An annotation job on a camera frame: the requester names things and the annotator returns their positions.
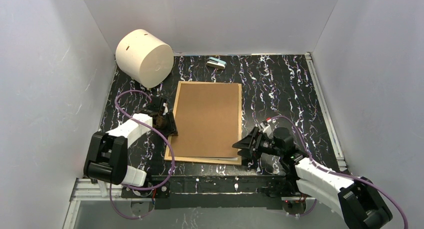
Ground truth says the cat and books photo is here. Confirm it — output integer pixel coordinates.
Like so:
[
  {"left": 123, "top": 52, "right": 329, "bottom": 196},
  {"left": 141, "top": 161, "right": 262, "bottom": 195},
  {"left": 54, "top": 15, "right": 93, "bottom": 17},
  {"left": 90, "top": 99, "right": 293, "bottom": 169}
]
[{"left": 164, "top": 136, "right": 242, "bottom": 165}]

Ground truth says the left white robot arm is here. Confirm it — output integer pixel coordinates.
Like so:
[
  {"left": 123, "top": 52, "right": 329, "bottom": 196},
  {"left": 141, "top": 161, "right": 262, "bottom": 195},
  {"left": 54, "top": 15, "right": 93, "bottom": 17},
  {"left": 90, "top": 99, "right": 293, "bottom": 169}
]
[{"left": 83, "top": 96, "right": 178, "bottom": 187}]

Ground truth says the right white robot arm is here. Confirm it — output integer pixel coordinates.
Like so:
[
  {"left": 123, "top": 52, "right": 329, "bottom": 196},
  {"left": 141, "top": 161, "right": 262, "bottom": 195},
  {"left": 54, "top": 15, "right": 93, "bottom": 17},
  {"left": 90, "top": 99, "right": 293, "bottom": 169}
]
[{"left": 233, "top": 122, "right": 393, "bottom": 229}]

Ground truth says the large white cylinder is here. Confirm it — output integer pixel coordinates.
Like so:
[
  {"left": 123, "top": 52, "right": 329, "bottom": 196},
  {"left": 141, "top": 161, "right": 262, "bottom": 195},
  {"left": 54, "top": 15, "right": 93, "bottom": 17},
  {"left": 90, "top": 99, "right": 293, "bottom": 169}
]
[{"left": 115, "top": 29, "right": 174, "bottom": 88}]

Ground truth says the teal white stapler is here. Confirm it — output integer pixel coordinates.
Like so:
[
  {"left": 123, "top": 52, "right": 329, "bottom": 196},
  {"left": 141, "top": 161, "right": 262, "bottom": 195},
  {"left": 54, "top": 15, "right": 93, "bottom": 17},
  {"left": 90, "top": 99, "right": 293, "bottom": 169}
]
[{"left": 205, "top": 57, "right": 227, "bottom": 70}]

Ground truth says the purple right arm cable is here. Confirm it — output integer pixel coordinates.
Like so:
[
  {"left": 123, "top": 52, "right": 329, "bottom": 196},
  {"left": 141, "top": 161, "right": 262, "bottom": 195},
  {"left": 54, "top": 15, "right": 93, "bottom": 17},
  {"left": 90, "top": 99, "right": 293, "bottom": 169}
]
[{"left": 269, "top": 115, "right": 409, "bottom": 229}]

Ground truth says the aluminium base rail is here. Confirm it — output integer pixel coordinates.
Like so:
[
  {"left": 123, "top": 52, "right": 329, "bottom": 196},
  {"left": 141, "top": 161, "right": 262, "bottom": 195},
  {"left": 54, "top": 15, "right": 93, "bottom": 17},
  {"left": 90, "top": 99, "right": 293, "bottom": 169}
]
[{"left": 62, "top": 176, "right": 378, "bottom": 229}]

